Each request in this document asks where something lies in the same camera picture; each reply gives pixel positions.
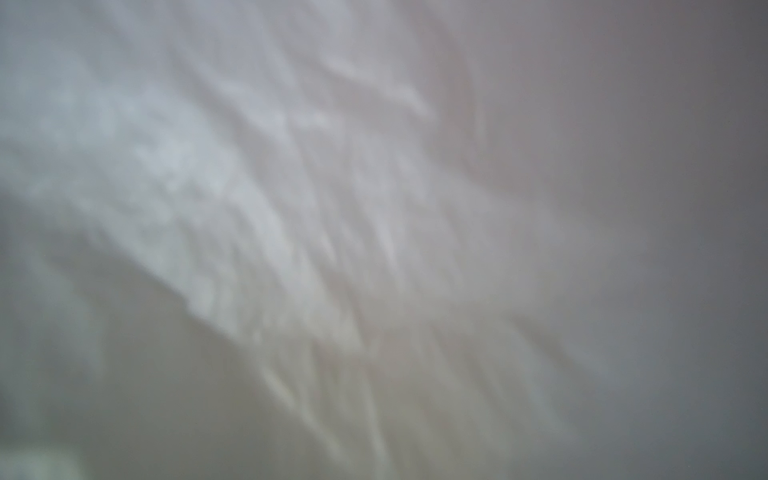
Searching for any white plastic bag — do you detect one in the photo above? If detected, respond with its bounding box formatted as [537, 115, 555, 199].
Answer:
[1, 1, 767, 479]

